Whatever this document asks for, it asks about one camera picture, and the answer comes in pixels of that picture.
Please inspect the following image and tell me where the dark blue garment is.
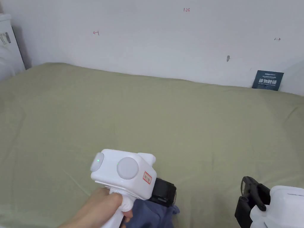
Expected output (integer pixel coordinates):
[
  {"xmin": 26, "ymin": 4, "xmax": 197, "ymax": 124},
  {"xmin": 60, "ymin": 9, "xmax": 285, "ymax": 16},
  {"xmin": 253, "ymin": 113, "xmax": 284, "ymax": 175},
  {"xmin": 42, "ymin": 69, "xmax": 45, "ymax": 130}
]
[{"xmin": 124, "ymin": 199, "xmax": 181, "ymax": 228}]

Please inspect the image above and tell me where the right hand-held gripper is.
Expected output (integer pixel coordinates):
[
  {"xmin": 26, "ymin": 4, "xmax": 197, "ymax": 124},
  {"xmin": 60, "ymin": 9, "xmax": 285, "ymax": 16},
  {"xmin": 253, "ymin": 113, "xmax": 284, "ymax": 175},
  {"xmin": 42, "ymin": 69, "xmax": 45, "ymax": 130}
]
[{"xmin": 235, "ymin": 176, "xmax": 304, "ymax": 228}]

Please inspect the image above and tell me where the person's left forearm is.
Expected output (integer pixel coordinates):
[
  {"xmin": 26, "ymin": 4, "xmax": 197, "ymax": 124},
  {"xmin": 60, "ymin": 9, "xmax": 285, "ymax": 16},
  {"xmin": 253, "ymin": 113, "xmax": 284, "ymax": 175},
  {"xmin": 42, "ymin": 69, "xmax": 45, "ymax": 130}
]
[{"xmin": 58, "ymin": 209, "xmax": 82, "ymax": 228}]

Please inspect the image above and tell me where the person's left hand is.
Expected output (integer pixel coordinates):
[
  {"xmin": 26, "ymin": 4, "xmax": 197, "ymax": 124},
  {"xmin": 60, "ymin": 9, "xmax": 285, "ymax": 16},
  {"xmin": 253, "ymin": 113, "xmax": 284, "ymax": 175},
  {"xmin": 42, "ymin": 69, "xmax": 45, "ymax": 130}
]
[{"xmin": 75, "ymin": 187, "xmax": 134, "ymax": 228}]

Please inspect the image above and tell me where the bed with pale green sheet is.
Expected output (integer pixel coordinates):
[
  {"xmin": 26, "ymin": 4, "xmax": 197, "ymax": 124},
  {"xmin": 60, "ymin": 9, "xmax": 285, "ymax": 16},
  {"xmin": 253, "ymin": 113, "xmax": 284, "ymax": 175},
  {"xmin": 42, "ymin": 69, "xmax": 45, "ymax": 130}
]
[{"xmin": 0, "ymin": 62, "xmax": 304, "ymax": 228}]

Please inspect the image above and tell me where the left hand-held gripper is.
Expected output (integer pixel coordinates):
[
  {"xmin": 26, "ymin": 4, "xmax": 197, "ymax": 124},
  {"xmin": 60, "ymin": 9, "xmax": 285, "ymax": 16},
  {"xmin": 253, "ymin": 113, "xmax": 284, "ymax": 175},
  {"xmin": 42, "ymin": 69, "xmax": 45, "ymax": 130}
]
[{"xmin": 90, "ymin": 149, "xmax": 177, "ymax": 228}]

